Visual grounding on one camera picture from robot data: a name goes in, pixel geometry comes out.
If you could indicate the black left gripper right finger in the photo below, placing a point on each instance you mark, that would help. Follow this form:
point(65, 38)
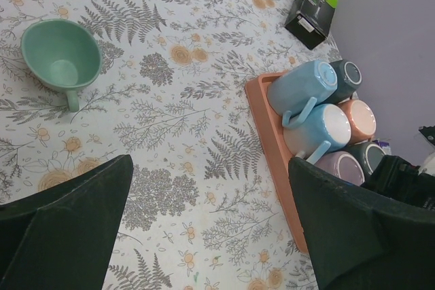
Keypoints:
point(358, 239)

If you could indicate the blue white gradient mug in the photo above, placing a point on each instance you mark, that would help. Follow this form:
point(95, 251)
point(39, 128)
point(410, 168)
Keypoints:
point(325, 129)

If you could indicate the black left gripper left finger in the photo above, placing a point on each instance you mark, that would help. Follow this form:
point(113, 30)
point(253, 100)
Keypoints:
point(63, 237)

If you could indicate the dark grey mug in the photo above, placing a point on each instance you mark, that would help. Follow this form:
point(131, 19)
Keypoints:
point(368, 154)

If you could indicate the peach pink mug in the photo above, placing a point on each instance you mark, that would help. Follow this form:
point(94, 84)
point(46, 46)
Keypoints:
point(361, 118)

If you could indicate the light blue mug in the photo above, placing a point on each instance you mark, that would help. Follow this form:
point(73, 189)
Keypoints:
point(294, 95)

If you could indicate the black green product box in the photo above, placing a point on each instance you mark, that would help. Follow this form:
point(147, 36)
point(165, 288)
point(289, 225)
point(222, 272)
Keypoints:
point(310, 21)

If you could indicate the dark teal mug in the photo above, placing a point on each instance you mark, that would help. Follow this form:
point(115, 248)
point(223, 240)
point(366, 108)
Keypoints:
point(349, 80)

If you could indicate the terracotta pink tray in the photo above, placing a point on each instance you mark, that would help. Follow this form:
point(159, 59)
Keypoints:
point(270, 132)

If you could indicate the purple ceramic mug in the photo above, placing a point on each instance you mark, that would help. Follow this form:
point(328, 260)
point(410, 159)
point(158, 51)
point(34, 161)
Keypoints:
point(343, 165)

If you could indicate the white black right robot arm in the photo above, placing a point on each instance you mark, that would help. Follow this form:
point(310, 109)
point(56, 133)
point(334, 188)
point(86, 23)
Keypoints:
point(398, 179)

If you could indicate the green ceramic mug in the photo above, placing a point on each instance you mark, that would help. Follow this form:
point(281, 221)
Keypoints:
point(63, 56)

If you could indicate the purple small packet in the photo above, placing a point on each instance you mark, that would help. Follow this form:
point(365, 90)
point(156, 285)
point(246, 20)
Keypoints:
point(384, 145)

